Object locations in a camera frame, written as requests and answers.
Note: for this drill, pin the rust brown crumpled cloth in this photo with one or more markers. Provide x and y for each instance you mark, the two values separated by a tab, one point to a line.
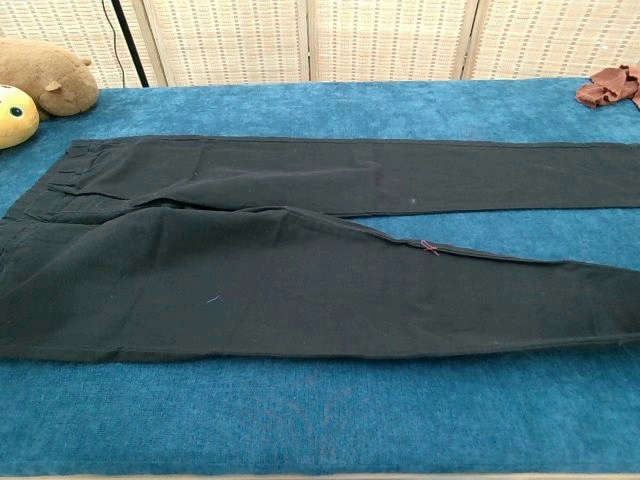
607	87

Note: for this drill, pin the black tripod stand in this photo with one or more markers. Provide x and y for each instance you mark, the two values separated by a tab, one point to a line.
131	50

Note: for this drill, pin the yellow plush toy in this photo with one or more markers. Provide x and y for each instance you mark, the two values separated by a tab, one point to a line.
15	120

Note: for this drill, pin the bamboo folding screen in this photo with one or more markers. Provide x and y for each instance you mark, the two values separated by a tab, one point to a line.
390	40

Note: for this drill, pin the blue table cloth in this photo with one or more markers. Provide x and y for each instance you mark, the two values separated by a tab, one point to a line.
320	410

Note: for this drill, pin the brown capybara plush toy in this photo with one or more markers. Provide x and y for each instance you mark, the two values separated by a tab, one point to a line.
50	75

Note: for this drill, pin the black trousers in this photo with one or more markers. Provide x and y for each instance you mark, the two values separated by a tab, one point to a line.
300	280

